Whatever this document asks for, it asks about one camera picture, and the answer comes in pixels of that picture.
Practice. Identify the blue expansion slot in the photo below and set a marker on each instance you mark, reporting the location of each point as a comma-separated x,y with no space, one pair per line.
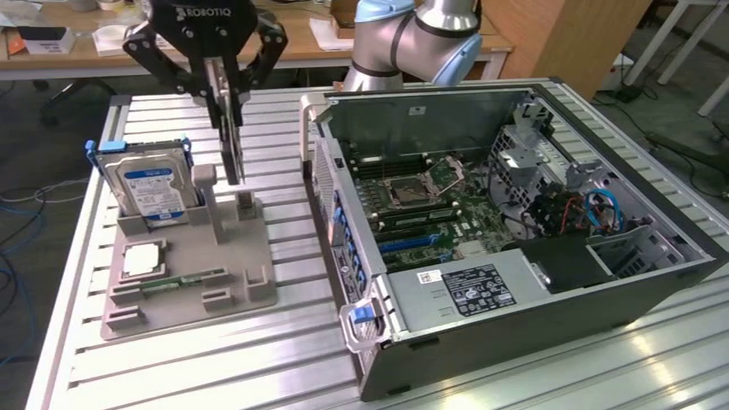
407,244

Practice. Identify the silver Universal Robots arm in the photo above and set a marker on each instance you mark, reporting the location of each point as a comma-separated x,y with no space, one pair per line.
393,38

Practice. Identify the wooden desk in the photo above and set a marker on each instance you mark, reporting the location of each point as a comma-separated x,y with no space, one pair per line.
319,55

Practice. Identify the grey plastic parts rack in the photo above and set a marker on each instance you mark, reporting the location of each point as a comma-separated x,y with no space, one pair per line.
188,256

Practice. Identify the green motherboard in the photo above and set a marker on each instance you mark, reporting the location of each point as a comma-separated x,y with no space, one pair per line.
472,222

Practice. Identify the wooden cabinet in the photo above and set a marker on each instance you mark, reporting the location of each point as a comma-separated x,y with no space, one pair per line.
569,42

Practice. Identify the hard disk with blue bracket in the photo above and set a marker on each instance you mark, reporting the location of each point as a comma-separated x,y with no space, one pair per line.
148,188

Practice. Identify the stack of white papers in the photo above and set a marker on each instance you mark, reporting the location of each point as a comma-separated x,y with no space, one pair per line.
331,36

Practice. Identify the blue case release latch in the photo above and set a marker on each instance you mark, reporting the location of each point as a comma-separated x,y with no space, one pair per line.
361,318

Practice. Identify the black open PC case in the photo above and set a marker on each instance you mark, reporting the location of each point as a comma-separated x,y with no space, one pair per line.
484,354

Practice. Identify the metal socket cover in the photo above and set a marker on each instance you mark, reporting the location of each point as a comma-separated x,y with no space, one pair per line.
444,173

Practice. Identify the brown cardboard box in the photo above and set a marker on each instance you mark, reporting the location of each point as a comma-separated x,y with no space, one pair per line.
341,8

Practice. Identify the silver CPU chip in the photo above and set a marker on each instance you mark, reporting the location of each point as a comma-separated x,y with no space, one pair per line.
143,258

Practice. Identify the white table frame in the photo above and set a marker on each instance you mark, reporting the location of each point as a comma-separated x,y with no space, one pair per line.
664,25

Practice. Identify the black plastic bay shroud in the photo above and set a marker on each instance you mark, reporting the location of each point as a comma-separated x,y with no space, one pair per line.
564,265

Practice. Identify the CPU socket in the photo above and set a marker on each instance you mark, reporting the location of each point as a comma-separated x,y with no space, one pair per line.
407,190

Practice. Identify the loose green RAM stick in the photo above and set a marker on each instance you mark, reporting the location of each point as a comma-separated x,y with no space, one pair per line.
171,284

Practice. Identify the green Nvidia graphics card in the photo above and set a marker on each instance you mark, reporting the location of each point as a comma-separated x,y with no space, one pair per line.
235,158

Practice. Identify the installed RAM stick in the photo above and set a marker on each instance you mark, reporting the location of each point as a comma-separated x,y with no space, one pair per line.
416,216

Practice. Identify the white tape holder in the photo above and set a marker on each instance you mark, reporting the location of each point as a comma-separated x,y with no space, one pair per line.
108,42

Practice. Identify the white box with black lid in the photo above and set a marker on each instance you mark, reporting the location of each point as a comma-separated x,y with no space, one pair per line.
46,42

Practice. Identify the grey power supply unit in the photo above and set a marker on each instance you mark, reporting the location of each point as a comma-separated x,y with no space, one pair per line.
421,307

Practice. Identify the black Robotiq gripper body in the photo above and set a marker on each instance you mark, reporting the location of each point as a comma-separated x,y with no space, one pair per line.
201,34

